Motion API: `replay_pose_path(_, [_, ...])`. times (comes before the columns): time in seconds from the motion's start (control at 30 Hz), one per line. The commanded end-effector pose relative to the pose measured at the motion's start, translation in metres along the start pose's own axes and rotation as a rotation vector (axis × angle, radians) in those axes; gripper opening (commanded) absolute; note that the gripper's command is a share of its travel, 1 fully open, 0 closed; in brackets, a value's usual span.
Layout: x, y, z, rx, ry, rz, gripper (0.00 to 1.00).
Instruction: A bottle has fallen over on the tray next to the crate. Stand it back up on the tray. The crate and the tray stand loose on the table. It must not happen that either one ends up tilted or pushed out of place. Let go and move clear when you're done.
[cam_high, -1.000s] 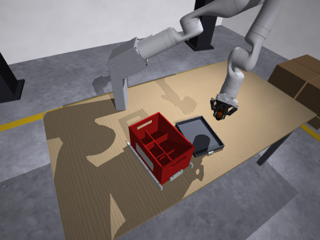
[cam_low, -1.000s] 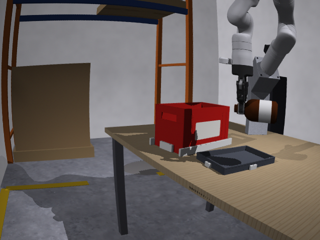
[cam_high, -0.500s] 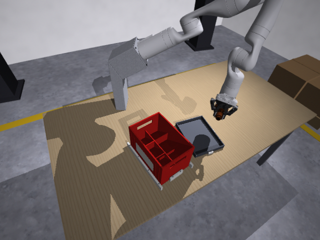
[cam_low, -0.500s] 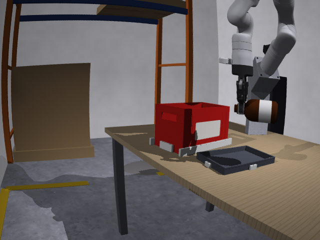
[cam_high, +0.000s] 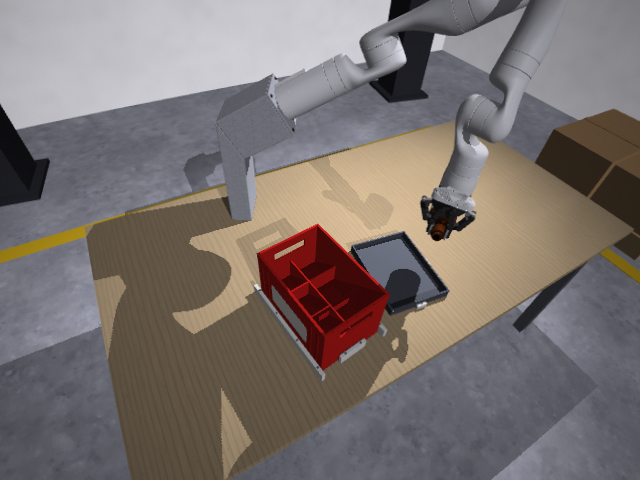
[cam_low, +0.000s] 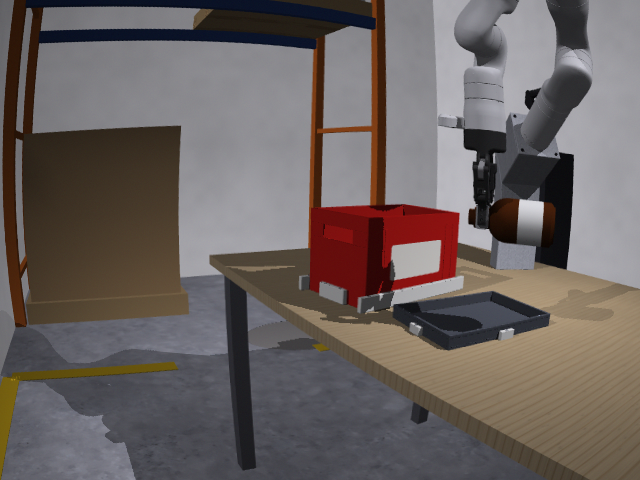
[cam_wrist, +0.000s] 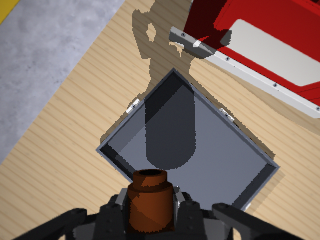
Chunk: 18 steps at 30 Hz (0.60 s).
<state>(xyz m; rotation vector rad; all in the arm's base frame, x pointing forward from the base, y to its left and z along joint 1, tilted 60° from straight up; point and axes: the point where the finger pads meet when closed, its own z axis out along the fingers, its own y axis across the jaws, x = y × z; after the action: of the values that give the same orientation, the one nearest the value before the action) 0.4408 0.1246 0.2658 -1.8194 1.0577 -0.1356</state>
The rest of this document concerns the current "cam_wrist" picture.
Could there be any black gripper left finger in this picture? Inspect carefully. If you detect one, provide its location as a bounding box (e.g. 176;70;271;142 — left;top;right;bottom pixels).
12;188;128;240

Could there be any red plastic crate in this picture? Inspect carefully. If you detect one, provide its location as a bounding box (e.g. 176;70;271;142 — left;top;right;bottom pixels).
183;0;320;106

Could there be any grey rectangular tray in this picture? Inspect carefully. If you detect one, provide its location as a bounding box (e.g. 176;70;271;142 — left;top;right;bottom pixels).
95;67;280;211

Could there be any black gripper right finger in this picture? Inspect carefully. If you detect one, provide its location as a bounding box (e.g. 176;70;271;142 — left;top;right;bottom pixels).
173;186;305;240

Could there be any brown bottle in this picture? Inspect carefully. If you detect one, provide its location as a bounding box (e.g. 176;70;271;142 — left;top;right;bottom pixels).
127;169;175;235

